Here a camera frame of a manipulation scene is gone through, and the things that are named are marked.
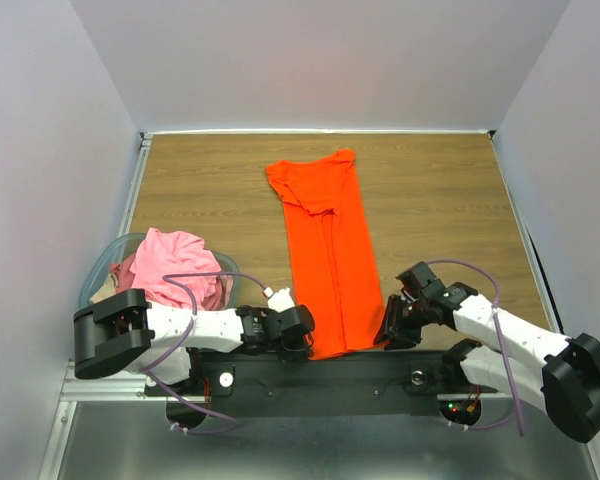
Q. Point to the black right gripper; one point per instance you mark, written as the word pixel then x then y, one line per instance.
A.
pixel 397 320

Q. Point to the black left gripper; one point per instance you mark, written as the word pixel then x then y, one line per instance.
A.
pixel 298 350

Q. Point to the orange t shirt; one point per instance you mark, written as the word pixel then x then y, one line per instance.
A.
pixel 333 266

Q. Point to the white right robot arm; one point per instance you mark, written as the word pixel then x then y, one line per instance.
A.
pixel 557 374

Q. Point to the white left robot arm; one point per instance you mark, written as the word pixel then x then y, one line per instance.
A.
pixel 129 333

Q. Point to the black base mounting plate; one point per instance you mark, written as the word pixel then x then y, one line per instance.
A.
pixel 363 383

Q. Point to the pink t shirt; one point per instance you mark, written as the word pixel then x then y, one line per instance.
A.
pixel 174 269

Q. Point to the clear plastic basket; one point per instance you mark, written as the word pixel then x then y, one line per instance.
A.
pixel 119 250

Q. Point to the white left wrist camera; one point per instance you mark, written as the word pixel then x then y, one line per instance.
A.
pixel 280 300

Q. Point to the aluminium frame rail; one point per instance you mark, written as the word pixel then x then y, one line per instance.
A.
pixel 118 388

